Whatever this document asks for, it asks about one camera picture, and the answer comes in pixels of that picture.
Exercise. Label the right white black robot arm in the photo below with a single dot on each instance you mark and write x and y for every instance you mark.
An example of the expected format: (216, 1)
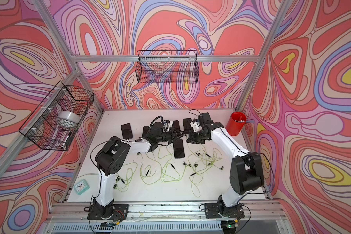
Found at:
(246, 170)

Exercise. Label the black wire basket wall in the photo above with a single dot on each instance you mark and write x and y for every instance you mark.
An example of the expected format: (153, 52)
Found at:
(42, 128)
(167, 66)

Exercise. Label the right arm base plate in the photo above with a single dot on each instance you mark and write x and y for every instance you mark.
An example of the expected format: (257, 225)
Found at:
(219, 210)

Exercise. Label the black wire basket back wall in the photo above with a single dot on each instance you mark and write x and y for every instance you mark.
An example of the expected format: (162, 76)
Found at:
(167, 66)

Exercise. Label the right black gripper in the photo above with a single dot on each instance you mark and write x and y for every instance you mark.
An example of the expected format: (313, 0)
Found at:
(191, 138)

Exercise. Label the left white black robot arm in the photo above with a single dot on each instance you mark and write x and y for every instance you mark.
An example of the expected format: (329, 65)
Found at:
(111, 157)

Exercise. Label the black wire basket left wall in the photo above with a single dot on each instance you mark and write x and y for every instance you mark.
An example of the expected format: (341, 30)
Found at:
(42, 128)

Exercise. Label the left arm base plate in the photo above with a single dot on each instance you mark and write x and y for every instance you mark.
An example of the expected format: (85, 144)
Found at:
(112, 211)

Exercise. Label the red plastic cup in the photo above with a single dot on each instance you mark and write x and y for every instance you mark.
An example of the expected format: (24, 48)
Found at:
(235, 123)

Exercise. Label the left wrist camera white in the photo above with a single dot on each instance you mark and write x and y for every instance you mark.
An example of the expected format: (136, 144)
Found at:
(168, 125)

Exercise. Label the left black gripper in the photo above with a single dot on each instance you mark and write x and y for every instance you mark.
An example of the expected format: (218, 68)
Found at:
(174, 135)

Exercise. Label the black smartphone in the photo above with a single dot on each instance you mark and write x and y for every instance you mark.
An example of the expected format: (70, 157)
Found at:
(178, 149)
(145, 131)
(126, 131)
(187, 125)

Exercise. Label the teal alarm clock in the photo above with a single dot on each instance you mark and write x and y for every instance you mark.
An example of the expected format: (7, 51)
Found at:
(81, 187)

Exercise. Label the green earphones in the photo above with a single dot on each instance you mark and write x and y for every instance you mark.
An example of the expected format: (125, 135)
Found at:
(151, 168)
(166, 166)
(125, 176)
(201, 175)

